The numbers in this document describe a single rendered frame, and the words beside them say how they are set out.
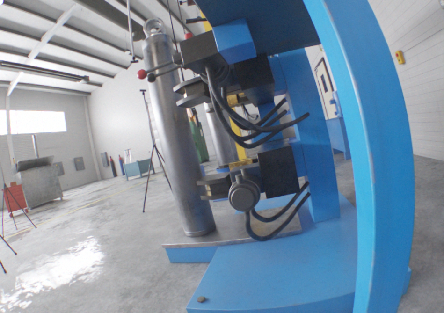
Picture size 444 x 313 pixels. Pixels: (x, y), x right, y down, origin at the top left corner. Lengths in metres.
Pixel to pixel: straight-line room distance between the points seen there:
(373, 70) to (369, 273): 0.24
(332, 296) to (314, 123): 0.81
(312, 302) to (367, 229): 0.53
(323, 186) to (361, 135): 0.97
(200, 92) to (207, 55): 0.36
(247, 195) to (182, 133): 0.67
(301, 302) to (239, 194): 0.44
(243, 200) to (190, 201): 0.60
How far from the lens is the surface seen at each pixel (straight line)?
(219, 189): 0.99
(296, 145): 1.13
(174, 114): 1.26
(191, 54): 0.64
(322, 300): 0.78
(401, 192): 0.26
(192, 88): 1.00
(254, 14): 0.64
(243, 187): 0.73
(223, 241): 1.22
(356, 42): 0.24
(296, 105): 1.13
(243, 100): 1.38
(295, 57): 1.19
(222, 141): 2.52
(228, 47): 0.60
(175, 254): 1.41
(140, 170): 8.93
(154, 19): 1.60
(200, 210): 1.30
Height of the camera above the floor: 0.69
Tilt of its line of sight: 1 degrees down
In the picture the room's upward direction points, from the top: 14 degrees counter-clockwise
